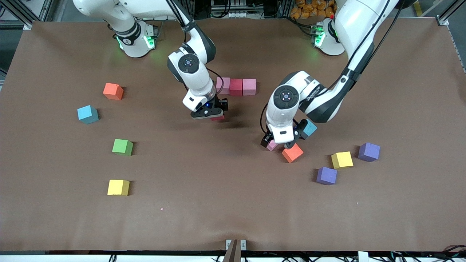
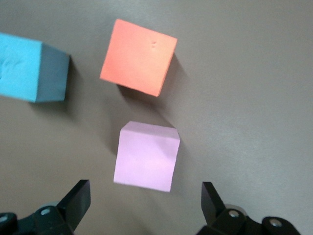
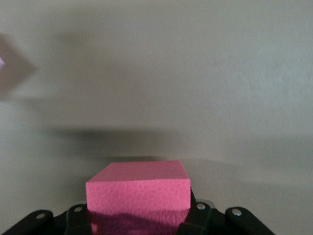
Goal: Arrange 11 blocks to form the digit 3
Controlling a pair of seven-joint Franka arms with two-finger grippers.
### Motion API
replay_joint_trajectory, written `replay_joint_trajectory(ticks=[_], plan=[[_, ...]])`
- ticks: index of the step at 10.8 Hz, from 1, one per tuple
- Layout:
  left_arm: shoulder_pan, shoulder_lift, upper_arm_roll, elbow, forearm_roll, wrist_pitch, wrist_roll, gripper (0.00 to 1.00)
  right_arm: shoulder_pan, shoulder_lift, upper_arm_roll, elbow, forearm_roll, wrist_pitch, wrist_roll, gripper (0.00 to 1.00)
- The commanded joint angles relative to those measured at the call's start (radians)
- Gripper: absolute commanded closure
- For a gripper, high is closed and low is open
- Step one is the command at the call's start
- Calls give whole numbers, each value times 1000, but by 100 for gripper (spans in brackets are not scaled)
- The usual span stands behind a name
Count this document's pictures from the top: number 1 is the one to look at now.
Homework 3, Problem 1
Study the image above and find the green foam block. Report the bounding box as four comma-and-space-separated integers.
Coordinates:
112, 139, 134, 156

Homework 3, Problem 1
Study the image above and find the orange foam block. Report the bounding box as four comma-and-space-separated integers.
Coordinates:
103, 83, 124, 100
282, 143, 304, 163

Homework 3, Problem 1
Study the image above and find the blue foam block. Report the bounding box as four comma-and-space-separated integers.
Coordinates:
303, 119, 318, 140
77, 105, 99, 124

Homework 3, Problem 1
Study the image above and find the purple foam block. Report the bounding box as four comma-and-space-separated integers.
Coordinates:
316, 167, 338, 186
358, 142, 381, 162

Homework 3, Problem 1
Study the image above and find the yellow foam block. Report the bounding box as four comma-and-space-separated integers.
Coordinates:
107, 179, 130, 196
331, 151, 354, 170

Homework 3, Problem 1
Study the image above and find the brown table mat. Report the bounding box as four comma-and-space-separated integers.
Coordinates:
0, 18, 466, 252

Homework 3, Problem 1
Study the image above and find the black equipment rack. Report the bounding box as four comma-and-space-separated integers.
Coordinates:
209, 0, 292, 19

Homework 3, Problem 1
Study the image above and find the bag of orange objects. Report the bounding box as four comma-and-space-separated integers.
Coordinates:
290, 0, 337, 19

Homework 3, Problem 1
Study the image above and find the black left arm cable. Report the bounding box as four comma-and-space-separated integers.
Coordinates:
260, 0, 404, 136

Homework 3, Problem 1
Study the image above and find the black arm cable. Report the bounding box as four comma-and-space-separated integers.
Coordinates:
260, 0, 404, 136
166, 0, 224, 98

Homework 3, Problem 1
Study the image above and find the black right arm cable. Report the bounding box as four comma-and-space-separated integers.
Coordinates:
166, 0, 224, 98

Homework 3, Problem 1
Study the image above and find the aluminium frame profile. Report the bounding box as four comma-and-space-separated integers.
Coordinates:
437, 0, 466, 26
0, 0, 55, 30

